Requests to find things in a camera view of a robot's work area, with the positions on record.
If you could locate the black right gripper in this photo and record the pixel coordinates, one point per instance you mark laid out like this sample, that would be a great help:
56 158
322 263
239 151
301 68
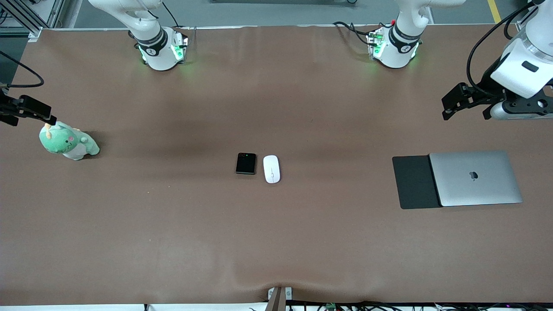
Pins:
7 107

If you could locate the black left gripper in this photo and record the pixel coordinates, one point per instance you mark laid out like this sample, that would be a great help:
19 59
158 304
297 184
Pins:
487 85

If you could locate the white computer mouse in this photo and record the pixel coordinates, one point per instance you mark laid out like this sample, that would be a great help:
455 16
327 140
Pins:
271 169

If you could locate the black phone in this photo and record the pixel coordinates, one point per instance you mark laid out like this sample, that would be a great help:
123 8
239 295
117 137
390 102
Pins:
246 163

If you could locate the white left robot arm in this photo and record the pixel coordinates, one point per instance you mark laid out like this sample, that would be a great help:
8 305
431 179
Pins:
397 52

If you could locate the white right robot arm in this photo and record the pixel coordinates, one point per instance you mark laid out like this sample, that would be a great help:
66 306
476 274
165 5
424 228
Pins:
157 56

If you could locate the black mouse pad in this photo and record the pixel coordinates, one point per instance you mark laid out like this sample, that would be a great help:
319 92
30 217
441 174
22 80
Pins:
412 181

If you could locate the green dinosaur plush toy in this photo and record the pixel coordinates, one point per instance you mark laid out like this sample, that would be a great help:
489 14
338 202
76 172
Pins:
65 144

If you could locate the silver closed laptop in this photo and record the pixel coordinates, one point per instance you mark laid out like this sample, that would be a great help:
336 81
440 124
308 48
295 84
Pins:
475 190

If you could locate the aluminium frame profile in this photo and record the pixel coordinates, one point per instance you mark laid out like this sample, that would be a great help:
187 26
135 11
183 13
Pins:
32 30

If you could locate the grey table clamp bracket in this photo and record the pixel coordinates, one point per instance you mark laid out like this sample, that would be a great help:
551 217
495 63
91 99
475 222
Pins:
278 300

